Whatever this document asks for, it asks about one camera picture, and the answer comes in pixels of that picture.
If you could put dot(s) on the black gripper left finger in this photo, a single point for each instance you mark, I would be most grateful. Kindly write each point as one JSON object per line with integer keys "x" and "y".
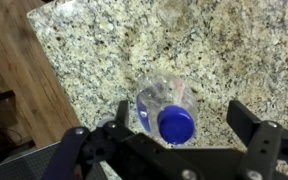
{"x": 67, "y": 150}

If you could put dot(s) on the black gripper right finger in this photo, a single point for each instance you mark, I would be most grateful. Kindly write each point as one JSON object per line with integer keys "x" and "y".
{"x": 247, "y": 123}

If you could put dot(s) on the Fiji water bottle blue cap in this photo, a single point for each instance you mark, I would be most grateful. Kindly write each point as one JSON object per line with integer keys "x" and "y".
{"x": 175, "y": 125}

